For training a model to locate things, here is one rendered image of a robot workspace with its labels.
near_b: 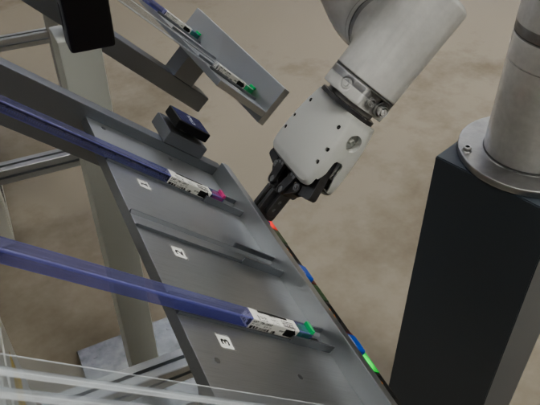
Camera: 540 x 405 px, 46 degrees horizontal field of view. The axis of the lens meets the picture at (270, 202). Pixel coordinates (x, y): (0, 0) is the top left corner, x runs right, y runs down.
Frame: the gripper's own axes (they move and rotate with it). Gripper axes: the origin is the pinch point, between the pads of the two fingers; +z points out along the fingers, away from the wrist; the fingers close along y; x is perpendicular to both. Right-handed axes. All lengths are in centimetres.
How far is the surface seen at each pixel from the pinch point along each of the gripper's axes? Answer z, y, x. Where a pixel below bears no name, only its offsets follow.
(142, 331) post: 50, 32, -26
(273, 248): 1.5, -8.9, 3.6
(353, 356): 1.0, -25.4, 3.6
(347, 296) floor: 28, 36, -77
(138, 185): 2.8, -3.8, 19.5
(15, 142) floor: 72, 144, -27
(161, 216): 2.8, -8.6, 18.4
